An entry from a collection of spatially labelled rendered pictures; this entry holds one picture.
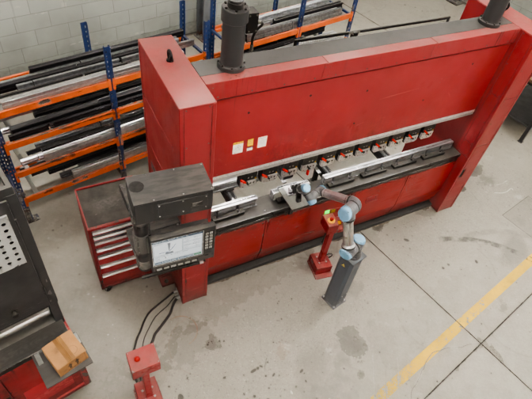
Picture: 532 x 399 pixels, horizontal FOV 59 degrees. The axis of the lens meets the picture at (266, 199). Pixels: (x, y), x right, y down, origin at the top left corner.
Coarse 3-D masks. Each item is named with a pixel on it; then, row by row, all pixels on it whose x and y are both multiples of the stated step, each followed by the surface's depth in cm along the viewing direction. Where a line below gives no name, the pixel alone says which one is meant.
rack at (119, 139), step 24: (24, 72) 440; (72, 96) 432; (96, 120) 466; (0, 144) 418; (24, 144) 433; (96, 144) 488; (120, 144) 506; (120, 168) 529; (24, 192) 522; (48, 192) 486
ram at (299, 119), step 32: (416, 64) 394; (448, 64) 414; (480, 64) 436; (256, 96) 337; (288, 96) 351; (320, 96) 367; (352, 96) 385; (384, 96) 404; (416, 96) 425; (448, 96) 449; (480, 96) 475; (224, 128) 345; (256, 128) 360; (288, 128) 377; (320, 128) 395; (352, 128) 416; (384, 128) 438; (416, 128) 464; (224, 160) 369; (256, 160) 387
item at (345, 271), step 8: (336, 264) 438; (344, 264) 424; (352, 264) 414; (336, 272) 440; (344, 272) 429; (352, 272) 430; (336, 280) 445; (344, 280) 437; (352, 280) 448; (328, 288) 464; (336, 288) 450; (344, 288) 448; (328, 296) 469; (336, 296) 457; (344, 296) 465; (328, 304) 473; (336, 304) 467
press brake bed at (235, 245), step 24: (432, 168) 516; (360, 192) 480; (384, 192) 503; (408, 192) 530; (432, 192) 560; (288, 216) 449; (312, 216) 469; (336, 216) 492; (360, 216) 517; (384, 216) 557; (216, 240) 422; (240, 240) 440; (264, 240) 460; (288, 240) 481; (312, 240) 520; (216, 264) 452; (240, 264) 486
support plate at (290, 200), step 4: (280, 188) 434; (280, 192) 431; (284, 192) 431; (284, 196) 428; (288, 196) 428; (292, 196) 429; (288, 200) 425; (292, 200) 426; (304, 200) 427; (288, 204) 422; (292, 204) 422; (296, 204) 423; (300, 204) 424; (304, 204) 424; (308, 204) 425; (292, 208) 419; (296, 208) 421
